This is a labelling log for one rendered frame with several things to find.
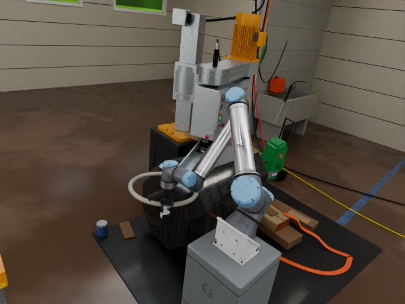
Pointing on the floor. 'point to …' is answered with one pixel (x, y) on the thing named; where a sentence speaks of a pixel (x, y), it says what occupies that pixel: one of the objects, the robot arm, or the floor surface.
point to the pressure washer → (276, 155)
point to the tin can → (102, 228)
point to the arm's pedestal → (228, 274)
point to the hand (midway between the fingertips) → (160, 214)
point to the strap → (326, 248)
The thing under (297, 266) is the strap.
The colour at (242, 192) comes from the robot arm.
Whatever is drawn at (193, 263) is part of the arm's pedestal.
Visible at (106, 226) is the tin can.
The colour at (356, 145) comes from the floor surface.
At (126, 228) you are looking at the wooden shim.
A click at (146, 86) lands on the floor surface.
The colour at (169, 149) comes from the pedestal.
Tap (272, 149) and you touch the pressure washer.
